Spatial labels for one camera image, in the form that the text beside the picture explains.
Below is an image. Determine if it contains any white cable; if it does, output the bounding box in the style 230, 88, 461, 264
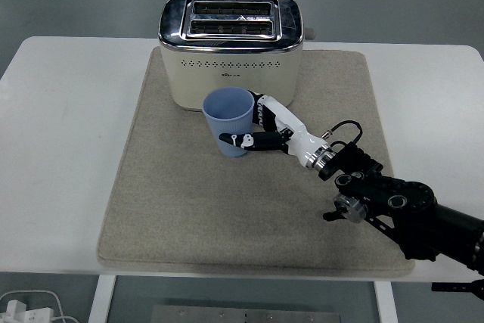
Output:
0, 290, 80, 323

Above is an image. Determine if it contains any grey metal plate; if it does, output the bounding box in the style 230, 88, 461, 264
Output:
150, 304, 343, 323

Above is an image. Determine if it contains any white power strip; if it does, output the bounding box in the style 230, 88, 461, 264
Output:
0, 299, 54, 323

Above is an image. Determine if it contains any beige felt mat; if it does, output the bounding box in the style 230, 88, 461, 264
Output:
96, 47, 416, 278

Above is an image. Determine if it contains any white table leg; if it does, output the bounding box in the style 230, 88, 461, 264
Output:
374, 281, 399, 323
87, 275, 117, 323

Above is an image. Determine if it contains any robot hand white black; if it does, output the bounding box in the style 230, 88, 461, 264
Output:
219, 90, 330, 167

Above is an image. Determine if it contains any blue ribbed cup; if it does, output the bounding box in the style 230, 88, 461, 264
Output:
201, 86, 256, 159

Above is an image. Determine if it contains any black table control panel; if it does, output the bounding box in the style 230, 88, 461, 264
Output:
431, 281, 484, 293

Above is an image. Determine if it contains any cream and chrome toaster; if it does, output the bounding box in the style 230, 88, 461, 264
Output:
157, 0, 317, 114

